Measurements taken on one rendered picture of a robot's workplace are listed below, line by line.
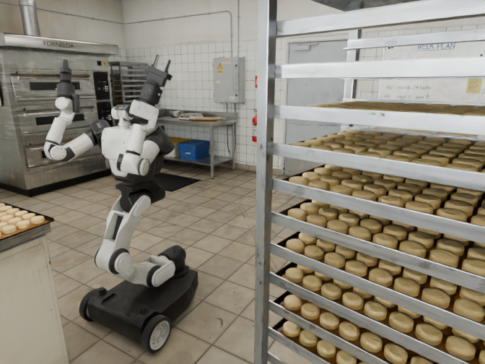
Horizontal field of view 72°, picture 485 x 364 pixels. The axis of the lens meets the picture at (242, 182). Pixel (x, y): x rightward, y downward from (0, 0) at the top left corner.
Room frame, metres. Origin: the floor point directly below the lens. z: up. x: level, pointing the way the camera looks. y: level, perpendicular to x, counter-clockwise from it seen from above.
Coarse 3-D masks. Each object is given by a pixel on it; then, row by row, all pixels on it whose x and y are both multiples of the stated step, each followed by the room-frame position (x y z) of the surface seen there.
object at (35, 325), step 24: (0, 264) 1.16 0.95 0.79; (24, 264) 1.23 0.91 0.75; (48, 264) 1.32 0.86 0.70; (0, 288) 1.15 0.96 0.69; (24, 288) 1.22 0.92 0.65; (48, 288) 1.30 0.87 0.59; (0, 312) 1.13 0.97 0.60; (24, 312) 1.20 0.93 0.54; (48, 312) 1.29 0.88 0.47; (0, 336) 1.11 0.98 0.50; (24, 336) 1.18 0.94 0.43; (48, 336) 1.27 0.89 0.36; (0, 360) 1.10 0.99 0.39; (24, 360) 1.17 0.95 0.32; (48, 360) 1.25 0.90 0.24
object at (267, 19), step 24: (264, 0) 0.79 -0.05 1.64; (264, 24) 0.79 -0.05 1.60; (264, 48) 0.79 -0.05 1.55; (264, 72) 0.79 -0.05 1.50; (264, 96) 0.79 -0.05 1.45; (264, 120) 0.79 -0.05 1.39; (264, 144) 0.79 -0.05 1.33; (264, 168) 0.79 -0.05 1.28; (264, 192) 0.79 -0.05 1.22; (264, 216) 0.79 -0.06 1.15; (264, 240) 0.79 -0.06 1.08; (264, 264) 0.79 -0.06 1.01; (264, 288) 0.79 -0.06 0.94; (264, 312) 0.79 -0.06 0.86; (264, 336) 0.79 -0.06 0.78; (264, 360) 0.79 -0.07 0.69
